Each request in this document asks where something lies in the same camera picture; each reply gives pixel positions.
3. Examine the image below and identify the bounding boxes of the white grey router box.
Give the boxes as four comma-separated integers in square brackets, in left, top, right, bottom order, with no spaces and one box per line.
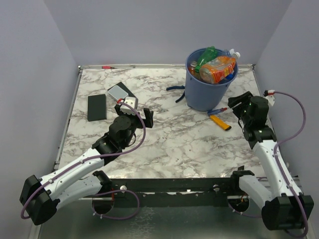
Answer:
[108,85,129,100]

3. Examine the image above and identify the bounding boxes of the small clear water bottle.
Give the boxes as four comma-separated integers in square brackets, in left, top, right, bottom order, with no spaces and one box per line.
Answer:
[224,49,235,56]

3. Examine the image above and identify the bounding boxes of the black flat box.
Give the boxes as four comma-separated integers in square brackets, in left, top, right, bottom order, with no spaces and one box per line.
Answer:
[107,82,135,97]

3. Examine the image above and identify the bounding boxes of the red marker pen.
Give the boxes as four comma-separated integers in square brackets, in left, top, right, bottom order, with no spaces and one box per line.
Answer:
[101,66,117,69]

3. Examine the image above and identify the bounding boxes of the clear bottle blue label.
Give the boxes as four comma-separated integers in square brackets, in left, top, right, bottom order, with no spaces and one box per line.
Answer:
[224,71,235,81]

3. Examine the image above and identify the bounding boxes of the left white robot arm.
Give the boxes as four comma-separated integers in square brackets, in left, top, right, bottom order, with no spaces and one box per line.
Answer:
[19,102,154,225]

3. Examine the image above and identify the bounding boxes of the green bear shaped bottle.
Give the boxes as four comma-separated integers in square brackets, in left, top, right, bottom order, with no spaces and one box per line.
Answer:
[195,46,218,73]

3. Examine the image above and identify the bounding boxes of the crushed orange label bottle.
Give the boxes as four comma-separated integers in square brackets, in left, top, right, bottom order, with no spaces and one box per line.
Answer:
[199,51,241,84]

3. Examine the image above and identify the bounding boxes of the blue handled screwdriver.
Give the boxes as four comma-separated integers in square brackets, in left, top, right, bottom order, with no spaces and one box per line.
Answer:
[207,108,228,116]

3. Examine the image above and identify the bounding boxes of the blue plastic bin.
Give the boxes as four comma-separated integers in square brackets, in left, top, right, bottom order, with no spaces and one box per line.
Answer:
[184,48,239,112]

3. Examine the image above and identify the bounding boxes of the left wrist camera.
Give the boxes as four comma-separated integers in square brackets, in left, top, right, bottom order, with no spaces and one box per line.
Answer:
[117,96,138,115]

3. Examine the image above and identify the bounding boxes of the aluminium frame rail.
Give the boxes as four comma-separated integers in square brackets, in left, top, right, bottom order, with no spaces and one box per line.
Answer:
[257,177,303,196]

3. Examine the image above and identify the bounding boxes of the orange utility knife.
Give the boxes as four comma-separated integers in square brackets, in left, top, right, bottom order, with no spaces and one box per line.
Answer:
[209,115,232,131]

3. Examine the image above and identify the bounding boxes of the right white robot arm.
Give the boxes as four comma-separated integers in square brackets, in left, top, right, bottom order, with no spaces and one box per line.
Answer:
[228,90,314,237]

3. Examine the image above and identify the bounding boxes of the black mounting rail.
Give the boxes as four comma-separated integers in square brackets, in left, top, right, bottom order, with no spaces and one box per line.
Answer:
[112,177,244,207]

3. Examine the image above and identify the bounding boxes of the blue handled pliers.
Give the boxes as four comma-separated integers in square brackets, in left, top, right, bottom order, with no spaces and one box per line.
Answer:
[166,85,187,104]

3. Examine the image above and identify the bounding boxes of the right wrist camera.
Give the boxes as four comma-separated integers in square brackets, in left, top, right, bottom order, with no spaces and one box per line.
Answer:
[263,90,275,107]

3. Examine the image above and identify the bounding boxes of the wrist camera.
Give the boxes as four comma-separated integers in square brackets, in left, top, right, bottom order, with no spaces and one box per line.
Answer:
[263,90,275,107]
[117,96,138,115]

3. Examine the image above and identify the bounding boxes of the black foam block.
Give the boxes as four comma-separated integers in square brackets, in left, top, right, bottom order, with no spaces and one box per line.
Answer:
[87,94,107,122]

